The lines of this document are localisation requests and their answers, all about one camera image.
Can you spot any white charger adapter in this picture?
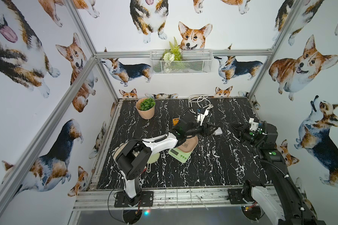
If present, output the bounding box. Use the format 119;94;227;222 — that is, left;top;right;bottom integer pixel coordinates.
213;127;223;136

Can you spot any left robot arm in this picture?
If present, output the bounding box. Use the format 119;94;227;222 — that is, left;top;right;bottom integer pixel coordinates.
113;121;219;202

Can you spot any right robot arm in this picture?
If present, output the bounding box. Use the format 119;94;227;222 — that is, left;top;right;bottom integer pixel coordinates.
230;121;325;225

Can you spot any green electronic kitchen scale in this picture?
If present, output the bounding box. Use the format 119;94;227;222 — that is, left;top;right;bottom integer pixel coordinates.
168;148;192;164

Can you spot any pink square plate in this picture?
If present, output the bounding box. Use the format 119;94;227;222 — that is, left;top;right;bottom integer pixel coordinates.
177;136;198;153

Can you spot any green hand brush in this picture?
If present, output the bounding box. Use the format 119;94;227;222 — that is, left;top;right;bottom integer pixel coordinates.
146;153;160;172

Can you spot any terracotta pot with plant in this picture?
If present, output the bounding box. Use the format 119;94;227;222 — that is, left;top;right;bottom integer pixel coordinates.
136;98;155;120

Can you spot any beige work glove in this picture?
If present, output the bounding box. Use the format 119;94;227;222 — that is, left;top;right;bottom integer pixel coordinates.
113;143;127;162

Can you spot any artificial fern with flower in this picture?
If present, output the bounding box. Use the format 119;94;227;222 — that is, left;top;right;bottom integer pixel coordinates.
161;37;184;74

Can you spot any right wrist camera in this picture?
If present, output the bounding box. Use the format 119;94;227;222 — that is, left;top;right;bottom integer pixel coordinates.
249;118;263;132

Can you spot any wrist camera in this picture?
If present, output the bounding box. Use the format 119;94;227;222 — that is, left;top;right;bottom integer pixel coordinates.
196;109;209;126
249;118;263;132

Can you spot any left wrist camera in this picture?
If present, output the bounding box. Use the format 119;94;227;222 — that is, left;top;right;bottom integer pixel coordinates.
196;109;209;126

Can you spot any white power strip cord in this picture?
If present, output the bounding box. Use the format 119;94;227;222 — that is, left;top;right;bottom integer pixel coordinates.
188;94;214;113

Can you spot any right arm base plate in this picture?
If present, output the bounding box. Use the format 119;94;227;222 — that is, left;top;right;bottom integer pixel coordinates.
227;188;268;205

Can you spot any white wire wall basket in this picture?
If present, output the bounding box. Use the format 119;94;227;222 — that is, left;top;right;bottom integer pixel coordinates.
150;50;214;74

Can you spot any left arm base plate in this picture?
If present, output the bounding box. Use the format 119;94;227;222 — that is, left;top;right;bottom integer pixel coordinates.
114;191;154;208

